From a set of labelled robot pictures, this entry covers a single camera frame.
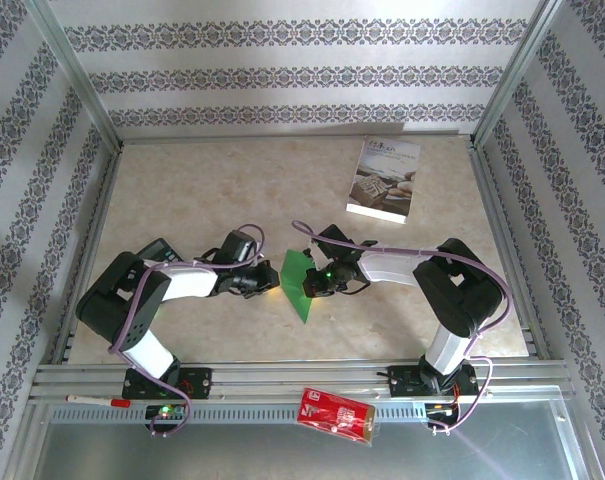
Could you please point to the green cloth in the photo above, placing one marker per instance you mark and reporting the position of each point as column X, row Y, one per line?
column 294, row 272

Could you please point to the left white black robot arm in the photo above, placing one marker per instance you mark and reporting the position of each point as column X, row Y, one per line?
column 187, row 282

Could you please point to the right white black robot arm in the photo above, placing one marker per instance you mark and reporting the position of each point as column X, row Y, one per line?
column 457, row 290

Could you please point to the grey metal sheet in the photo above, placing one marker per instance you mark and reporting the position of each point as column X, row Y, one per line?
column 262, row 455

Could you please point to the black calculator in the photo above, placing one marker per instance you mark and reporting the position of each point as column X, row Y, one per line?
column 159, row 250

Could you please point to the booklet with photo cover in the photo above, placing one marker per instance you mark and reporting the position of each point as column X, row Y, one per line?
column 389, row 170

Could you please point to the red snack packet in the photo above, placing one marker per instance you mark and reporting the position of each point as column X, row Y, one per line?
column 334, row 415

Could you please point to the white red marker pen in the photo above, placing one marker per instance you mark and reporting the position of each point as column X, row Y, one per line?
column 89, row 400

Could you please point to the aluminium frame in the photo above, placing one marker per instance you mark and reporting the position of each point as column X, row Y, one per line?
column 282, row 374

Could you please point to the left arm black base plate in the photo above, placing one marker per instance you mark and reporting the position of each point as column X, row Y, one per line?
column 197, row 382

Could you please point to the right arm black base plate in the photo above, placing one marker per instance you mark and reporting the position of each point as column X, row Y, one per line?
column 404, row 382

